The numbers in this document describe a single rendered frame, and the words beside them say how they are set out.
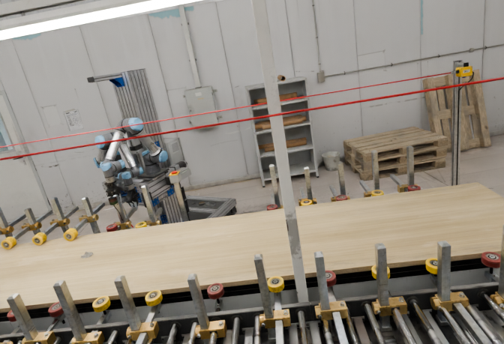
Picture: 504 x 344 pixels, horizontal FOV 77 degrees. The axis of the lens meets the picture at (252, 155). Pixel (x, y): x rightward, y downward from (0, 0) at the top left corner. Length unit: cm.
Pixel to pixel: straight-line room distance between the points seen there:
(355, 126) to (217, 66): 242
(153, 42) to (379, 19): 341
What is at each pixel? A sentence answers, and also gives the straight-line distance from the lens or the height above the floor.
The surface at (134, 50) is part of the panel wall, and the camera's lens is 524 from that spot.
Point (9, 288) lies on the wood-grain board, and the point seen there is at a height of 90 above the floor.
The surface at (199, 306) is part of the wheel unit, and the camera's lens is 156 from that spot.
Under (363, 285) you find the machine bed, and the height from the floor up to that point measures 78.
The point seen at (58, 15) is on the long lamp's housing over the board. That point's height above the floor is 234.
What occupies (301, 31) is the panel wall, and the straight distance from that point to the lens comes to 515.
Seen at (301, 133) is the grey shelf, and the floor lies 65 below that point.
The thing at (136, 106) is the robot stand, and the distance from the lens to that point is 337.
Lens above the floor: 195
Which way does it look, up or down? 17 degrees down
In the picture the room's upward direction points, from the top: 10 degrees counter-clockwise
